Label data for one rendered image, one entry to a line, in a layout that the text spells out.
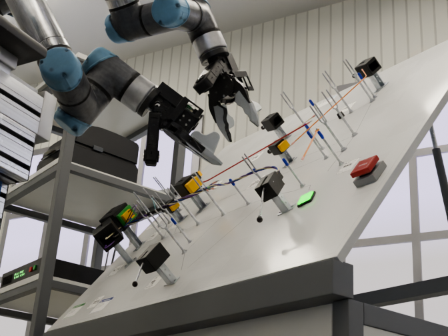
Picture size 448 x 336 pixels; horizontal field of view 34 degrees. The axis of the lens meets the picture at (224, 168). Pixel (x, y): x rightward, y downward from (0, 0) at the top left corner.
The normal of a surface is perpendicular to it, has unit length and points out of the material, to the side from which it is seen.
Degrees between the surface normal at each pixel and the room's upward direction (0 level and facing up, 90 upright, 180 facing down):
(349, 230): 53
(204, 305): 90
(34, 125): 90
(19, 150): 90
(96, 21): 180
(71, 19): 180
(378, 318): 90
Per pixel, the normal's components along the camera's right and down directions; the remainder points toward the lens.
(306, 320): -0.78, -0.30
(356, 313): 0.62, -0.28
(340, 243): -0.59, -0.78
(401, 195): -0.49, -0.37
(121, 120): -0.06, 0.92
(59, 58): -0.09, -0.40
